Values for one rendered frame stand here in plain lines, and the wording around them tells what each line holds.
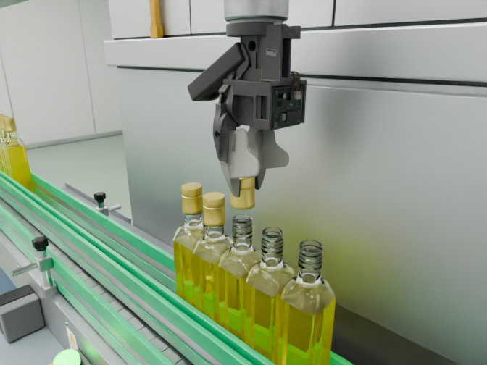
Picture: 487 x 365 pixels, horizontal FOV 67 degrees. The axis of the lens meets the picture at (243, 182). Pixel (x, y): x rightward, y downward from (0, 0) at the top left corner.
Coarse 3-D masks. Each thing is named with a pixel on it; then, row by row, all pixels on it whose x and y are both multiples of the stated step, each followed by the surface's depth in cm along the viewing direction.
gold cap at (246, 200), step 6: (240, 180) 49; (246, 180) 49; (252, 180) 50; (246, 186) 50; (252, 186) 50; (240, 192) 50; (246, 192) 50; (252, 192) 51; (234, 198) 51; (240, 198) 50; (246, 198) 50; (252, 198) 51; (234, 204) 51; (240, 204) 50; (246, 204) 51; (252, 204) 51
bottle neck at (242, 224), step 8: (240, 216) 54; (248, 216) 54; (232, 224) 53; (240, 224) 52; (248, 224) 52; (240, 232) 52; (248, 232) 53; (240, 240) 53; (248, 240) 53; (240, 248) 53; (248, 248) 53
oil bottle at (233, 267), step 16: (224, 256) 54; (240, 256) 53; (256, 256) 54; (224, 272) 54; (240, 272) 52; (224, 288) 55; (240, 288) 53; (224, 304) 56; (240, 304) 54; (224, 320) 57; (240, 320) 55; (240, 336) 55
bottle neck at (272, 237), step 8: (264, 232) 49; (272, 232) 50; (280, 232) 49; (264, 240) 48; (272, 240) 48; (280, 240) 48; (264, 248) 49; (272, 248) 48; (280, 248) 49; (264, 256) 49; (272, 256) 49; (280, 256) 49; (264, 264) 50; (272, 264) 49; (280, 264) 50
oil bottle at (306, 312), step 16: (288, 288) 47; (304, 288) 46; (320, 288) 46; (288, 304) 47; (304, 304) 45; (320, 304) 45; (288, 320) 47; (304, 320) 45; (320, 320) 46; (288, 336) 48; (304, 336) 46; (320, 336) 47; (288, 352) 49; (304, 352) 47; (320, 352) 48
